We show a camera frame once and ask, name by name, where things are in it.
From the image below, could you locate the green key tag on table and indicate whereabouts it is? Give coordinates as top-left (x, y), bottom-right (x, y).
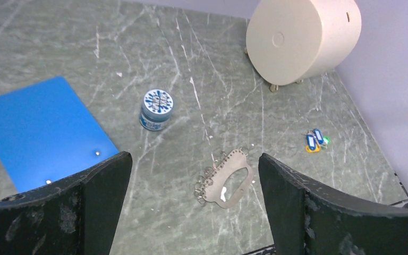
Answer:
top-left (321, 136), bottom-right (330, 148)

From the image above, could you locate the blue key tag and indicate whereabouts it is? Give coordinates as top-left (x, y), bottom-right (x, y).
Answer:
top-left (305, 134), bottom-right (318, 147)
top-left (312, 129), bottom-right (325, 145)

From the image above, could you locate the metal key holder plate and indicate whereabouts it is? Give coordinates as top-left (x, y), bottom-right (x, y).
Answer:
top-left (193, 147), bottom-right (254, 209)

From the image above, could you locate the cream cylindrical container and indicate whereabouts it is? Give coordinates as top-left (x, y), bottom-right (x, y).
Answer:
top-left (245, 0), bottom-right (362, 92)

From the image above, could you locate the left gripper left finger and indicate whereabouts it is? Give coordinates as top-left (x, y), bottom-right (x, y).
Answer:
top-left (0, 151), bottom-right (133, 254)

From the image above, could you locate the blue key tag on table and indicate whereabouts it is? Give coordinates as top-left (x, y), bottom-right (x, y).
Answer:
top-left (312, 129), bottom-right (325, 145)

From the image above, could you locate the blue flat board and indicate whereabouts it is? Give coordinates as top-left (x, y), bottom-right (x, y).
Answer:
top-left (0, 76), bottom-right (118, 193)

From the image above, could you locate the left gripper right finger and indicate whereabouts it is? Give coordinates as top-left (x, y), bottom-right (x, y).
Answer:
top-left (258, 154), bottom-right (408, 254)

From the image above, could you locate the yellow key tag on table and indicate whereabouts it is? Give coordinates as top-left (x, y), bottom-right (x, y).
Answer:
top-left (305, 144), bottom-right (321, 153)

